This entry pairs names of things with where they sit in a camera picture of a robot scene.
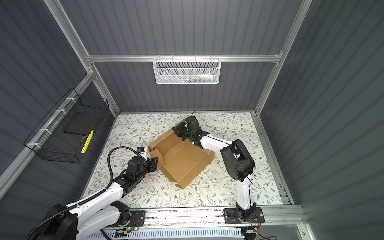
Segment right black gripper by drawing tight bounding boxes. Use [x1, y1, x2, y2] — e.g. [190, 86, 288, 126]
[172, 122, 195, 142]

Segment brown cardboard box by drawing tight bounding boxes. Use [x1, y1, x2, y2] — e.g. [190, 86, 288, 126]
[148, 130, 215, 189]

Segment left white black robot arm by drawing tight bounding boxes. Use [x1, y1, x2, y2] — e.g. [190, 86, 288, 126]
[31, 156, 159, 240]

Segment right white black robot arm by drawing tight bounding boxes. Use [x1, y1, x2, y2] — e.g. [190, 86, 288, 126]
[172, 116, 257, 223]

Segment markers in white basket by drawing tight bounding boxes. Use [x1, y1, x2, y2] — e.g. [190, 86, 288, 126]
[178, 74, 219, 84]

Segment yellow green striped tool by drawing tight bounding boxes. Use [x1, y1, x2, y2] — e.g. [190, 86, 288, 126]
[81, 130, 94, 154]

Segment black foam pad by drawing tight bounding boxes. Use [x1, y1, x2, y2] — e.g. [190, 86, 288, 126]
[63, 112, 104, 136]

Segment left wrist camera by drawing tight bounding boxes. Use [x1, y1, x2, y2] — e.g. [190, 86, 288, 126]
[137, 146, 147, 160]

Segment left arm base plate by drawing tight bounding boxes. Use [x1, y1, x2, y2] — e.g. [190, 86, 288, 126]
[107, 211, 146, 228]

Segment white wire mesh basket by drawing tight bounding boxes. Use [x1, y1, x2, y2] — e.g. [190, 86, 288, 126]
[153, 59, 222, 85]

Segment left black corrugated cable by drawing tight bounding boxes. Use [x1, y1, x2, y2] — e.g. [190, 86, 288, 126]
[25, 146, 140, 240]

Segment black wire basket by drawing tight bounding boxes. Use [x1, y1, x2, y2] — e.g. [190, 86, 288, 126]
[24, 90, 110, 164]

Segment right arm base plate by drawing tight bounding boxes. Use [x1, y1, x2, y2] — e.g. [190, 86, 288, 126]
[223, 207, 265, 224]

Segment white perforated cable tray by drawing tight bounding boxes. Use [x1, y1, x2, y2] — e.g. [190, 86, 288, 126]
[105, 227, 245, 240]

